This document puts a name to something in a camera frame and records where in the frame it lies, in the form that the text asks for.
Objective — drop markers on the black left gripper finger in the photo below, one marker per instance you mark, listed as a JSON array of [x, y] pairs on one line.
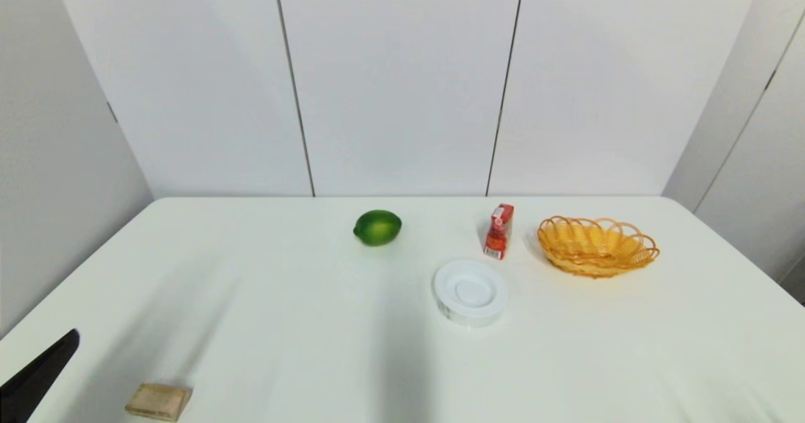
[[38, 379]]

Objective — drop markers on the orange woven basket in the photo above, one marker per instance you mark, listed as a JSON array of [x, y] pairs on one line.
[[594, 248]]

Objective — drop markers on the white round bowl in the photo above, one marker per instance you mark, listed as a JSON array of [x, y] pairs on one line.
[[470, 292]]

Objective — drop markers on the green lime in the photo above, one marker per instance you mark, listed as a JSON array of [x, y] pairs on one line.
[[377, 227]]

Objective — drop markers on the red milk carton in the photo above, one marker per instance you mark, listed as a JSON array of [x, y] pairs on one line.
[[499, 231]]

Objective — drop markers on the small wooden block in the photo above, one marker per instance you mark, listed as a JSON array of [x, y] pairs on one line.
[[158, 401]]

